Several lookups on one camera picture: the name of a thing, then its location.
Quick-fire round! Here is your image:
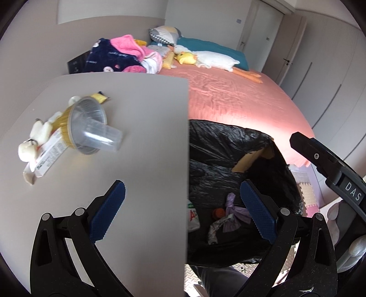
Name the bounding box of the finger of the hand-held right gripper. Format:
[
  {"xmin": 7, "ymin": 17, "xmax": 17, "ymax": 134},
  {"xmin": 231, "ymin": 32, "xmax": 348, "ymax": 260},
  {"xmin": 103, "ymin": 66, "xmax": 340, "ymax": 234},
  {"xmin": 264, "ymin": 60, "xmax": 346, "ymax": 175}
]
[{"xmin": 290, "ymin": 131, "xmax": 348, "ymax": 180}]

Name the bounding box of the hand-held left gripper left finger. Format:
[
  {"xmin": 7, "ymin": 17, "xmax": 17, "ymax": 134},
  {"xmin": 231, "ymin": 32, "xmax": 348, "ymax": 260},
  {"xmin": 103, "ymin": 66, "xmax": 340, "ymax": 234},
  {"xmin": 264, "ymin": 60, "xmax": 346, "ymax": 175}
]
[{"xmin": 29, "ymin": 180, "xmax": 135, "ymax": 297}]

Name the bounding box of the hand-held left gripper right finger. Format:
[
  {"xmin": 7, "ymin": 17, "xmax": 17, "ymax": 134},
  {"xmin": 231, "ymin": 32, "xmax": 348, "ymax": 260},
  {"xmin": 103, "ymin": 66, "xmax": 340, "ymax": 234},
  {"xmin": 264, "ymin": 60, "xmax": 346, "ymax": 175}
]
[{"xmin": 240, "ymin": 179, "xmax": 339, "ymax": 297}]

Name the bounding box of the cardboard bin with black bag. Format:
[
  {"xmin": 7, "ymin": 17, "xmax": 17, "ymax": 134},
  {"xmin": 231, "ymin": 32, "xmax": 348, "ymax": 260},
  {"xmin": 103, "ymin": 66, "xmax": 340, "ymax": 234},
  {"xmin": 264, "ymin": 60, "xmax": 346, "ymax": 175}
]
[{"xmin": 187, "ymin": 119, "xmax": 305, "ymax": 267}]

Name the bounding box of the small clear plastic cup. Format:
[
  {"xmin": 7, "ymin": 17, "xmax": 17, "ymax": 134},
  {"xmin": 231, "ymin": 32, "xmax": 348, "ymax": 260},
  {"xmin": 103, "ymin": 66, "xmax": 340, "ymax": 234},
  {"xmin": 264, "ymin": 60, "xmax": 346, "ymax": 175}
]
[{"xmin": 83, "ymin": 118, "xmax": 124, "ymax": 151}]

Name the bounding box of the white paper packaging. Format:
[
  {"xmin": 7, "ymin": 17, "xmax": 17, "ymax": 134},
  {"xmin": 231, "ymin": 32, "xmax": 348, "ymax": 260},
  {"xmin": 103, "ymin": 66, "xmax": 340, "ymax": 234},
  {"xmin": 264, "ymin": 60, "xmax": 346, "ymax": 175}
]
[{"xmin": 22, "ymin": 130, "xmax": 70, "ymax": 186}]

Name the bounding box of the round foil tart tin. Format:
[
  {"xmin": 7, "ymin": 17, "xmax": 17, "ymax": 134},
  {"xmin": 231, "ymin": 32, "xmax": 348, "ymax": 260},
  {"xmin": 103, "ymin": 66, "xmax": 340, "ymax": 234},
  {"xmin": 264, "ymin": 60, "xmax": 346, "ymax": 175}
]
[{"xmin": 53, "ymin": 105, "xmax": 79, "ymax": 149}]

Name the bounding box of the small white plush toy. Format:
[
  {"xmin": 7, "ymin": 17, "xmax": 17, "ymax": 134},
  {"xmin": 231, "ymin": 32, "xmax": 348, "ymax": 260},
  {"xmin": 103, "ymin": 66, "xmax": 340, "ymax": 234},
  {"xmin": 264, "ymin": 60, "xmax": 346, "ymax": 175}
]
[{"xmin": 18, "ymin": 118, "xmax": 53, "ymax": 163}]

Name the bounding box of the clear plastic cup with lid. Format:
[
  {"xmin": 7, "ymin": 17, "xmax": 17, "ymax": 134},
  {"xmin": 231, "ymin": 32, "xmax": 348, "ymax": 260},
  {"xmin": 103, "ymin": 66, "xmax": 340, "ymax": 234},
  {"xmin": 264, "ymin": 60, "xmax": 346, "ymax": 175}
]
[{"xmin": 69, "ymin": 96, "xmax": 109, "ymax": 156}]

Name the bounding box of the yellow snack wrapper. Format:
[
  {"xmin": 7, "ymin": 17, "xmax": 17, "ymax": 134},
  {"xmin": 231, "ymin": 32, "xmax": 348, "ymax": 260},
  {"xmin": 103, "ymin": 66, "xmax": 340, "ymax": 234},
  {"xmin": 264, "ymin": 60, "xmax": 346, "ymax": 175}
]
[{"xmin": 89, "ymin": 91, "xmax": 111, "ymax": 104}]

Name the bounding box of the person's right hand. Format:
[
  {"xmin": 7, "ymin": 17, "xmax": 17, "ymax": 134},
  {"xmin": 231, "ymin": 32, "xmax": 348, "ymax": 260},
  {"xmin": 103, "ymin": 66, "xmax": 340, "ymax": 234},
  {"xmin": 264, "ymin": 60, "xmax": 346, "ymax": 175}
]
[{"xmin": 327, "ymin": 201, "xmax": 366, "ymax": 272}]

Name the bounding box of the purple wrapper in bin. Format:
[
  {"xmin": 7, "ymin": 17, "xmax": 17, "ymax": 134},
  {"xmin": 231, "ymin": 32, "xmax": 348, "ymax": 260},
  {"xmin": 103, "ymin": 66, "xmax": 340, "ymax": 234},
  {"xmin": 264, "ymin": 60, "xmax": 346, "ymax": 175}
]
[{"xmin": 223, "ymin": 193, "xmax": 253, "ymax": 232}]

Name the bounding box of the foam puzzle floor mat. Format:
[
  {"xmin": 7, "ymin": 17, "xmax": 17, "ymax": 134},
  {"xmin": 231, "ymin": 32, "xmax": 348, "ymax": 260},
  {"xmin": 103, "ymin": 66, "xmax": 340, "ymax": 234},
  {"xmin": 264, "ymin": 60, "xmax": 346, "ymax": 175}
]
[{"xmin": 183, "ymin": 164, "xmax": 322, "ymax": 297}]

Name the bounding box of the crumpled silver foil wrapper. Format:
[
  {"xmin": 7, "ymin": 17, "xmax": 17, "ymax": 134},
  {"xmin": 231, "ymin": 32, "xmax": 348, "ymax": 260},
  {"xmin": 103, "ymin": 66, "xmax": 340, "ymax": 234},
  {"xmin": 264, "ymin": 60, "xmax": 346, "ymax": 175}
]
[{"xmin": 207, "ymin": 215, "xmax": 233, "ymax": 244}]

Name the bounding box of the white bottle with red label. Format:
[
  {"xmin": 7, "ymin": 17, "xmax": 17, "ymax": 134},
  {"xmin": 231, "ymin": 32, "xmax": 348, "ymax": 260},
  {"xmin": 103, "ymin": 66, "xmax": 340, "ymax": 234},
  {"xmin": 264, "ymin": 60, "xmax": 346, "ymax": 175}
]
[{"xmin": 187, "ymin": 201, "xmax": 201, "ymax": 231}]

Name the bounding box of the white wardrobe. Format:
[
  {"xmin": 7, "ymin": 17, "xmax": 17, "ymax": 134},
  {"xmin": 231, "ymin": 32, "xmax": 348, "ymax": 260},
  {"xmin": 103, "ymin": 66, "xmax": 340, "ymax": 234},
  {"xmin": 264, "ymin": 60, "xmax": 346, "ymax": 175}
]
[{"xmin": 279, "ymin": 8, "xmax": 366, "ymax": 183}]

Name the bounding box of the person's leg in dark pants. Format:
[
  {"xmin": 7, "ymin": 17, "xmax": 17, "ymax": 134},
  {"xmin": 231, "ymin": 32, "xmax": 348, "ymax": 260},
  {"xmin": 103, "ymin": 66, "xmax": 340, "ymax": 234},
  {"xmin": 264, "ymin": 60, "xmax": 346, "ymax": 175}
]
[{"xmin": 190, "ymin": 264, "xmax": 258, "ymax": 297}]

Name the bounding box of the bed with pink sheet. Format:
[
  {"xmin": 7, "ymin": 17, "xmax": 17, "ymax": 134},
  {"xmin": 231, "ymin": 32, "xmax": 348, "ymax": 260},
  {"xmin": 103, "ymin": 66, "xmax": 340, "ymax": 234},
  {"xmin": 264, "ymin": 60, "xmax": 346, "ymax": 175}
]
[{"xmin": 156, "ymin": 64, "xmax": 316, "ymax": 169}]

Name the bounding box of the white bedside table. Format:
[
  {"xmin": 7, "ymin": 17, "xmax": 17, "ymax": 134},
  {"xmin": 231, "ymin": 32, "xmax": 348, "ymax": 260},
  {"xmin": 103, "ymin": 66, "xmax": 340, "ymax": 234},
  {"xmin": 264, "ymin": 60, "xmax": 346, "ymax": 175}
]
[{"xmin": 0, "ymin": 73, "xmax": 191, "ymax": 297}]

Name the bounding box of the white door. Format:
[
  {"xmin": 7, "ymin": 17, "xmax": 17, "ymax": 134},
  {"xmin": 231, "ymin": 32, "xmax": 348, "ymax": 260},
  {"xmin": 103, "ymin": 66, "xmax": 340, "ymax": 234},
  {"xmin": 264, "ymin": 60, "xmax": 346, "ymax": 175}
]
[{"xmin": 261, "ymin": 13, "xmax": 307, "ymax": 85}]

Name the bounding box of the white goose plush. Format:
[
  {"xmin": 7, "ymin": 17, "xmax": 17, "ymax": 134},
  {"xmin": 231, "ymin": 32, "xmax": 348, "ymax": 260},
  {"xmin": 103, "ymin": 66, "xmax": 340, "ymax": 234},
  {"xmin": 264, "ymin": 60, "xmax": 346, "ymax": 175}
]
[{"xmin": 174, "ymin": 44, "xmax": 264, "ymax": 84}]

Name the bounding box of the teal pillow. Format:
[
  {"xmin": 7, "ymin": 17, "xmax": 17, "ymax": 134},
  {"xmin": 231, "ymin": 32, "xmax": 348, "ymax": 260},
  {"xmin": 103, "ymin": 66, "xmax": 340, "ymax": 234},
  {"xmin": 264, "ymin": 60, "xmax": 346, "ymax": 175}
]
[{"xmin": 176, "ymin": 37, "xmax": 250, "ymax": 71}]

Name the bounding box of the white and pink blanket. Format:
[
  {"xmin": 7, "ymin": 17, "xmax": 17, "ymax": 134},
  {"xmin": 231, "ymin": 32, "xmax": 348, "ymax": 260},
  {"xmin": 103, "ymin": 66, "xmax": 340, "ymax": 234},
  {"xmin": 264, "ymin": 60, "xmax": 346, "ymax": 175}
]
[{"xmin": 141, "ymin": 51, "xmax": 163, "ymax": 74}]

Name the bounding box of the yellow duck plush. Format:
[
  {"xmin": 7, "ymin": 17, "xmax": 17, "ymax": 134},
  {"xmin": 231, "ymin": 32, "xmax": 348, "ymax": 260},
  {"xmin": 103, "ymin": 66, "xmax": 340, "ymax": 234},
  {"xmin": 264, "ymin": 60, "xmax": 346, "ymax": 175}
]
[{"xmin": 175, "ymin": 52, "xmax": 198, "ymax": 66}]

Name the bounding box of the yellow dotted cushion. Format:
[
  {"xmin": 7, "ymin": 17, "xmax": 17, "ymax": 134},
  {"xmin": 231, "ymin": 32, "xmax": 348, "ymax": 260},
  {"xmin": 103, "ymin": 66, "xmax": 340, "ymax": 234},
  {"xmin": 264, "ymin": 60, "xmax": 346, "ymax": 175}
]
[{"xmin": 162, "ymin": 51, "xmax": 175, "ymax": 69}]

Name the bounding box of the pale blue patterned blanket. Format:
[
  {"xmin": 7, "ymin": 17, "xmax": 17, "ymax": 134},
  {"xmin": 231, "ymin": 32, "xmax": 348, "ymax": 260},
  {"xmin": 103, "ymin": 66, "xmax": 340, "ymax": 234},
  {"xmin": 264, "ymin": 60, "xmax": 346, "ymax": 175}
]
[{"xmin": 147, "ymin": 41, "xmax": 172, "ymax": 58}]

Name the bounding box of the pink fleece garment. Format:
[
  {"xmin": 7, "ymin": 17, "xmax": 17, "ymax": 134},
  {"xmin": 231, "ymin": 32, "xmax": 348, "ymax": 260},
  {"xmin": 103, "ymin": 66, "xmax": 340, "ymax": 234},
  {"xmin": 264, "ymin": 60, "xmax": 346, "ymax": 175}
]
[{"xmin": 110, "ymin": 35, "xmax": 163, "ymax": 73}]

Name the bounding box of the patchwork pillow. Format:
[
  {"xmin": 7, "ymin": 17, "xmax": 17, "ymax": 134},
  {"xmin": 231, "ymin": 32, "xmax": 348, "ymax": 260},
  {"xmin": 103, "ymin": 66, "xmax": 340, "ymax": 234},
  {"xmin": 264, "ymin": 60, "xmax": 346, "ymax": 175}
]
[{"xmin": 149, "ymin": 26, "xmax": 182, "ymax": 46}]

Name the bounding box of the black wall panel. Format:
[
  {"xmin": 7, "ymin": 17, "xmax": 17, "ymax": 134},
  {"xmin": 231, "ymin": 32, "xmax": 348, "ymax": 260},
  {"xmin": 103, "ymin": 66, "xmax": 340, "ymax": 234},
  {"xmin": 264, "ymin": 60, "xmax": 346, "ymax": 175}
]
[{"xmin": 67, "ymin": 51, "xmax": 91, "ymax": 74}]

